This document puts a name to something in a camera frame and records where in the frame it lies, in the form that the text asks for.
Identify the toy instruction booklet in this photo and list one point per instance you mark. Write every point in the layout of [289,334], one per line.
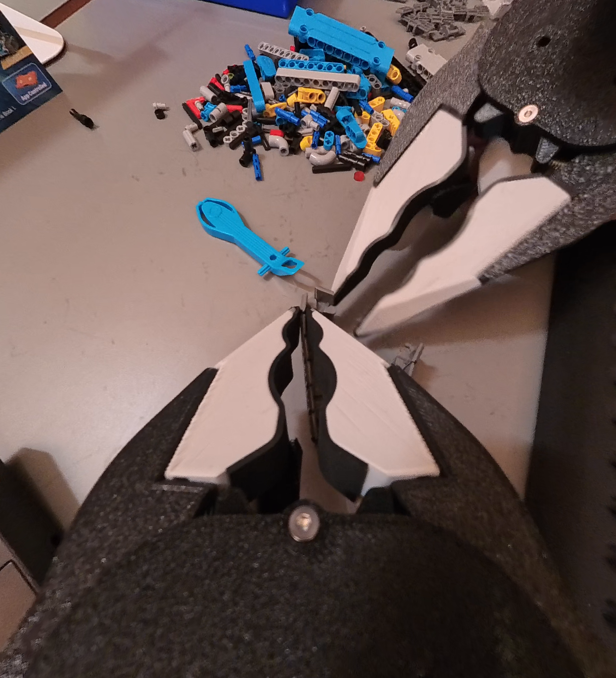
[0,79]

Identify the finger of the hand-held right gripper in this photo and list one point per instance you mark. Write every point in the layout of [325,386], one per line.
[488,233]
[419,164]

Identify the black studded pad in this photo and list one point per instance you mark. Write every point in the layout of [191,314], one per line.
[594,423]

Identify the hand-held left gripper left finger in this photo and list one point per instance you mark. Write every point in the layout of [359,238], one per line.
[228,423]

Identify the small black pin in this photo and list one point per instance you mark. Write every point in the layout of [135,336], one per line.
[81,117]

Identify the small grey connector piece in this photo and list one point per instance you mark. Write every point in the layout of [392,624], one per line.
[159,108]

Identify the pile of plastic building pieces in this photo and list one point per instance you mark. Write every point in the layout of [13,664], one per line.
[313,106]

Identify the pile of grey track links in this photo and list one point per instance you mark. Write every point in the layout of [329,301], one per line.
[440,18]

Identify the light grey technic panel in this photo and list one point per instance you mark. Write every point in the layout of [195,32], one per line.
[427,58]

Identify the blue plastic tray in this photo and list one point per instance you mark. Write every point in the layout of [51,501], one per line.
[265,6]

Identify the blue plastic separator tool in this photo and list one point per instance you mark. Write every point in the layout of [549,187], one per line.
[239,233]

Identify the black control box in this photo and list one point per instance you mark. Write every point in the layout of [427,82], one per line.
[6,503]

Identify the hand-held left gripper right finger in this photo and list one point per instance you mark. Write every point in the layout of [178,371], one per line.
[382,423]

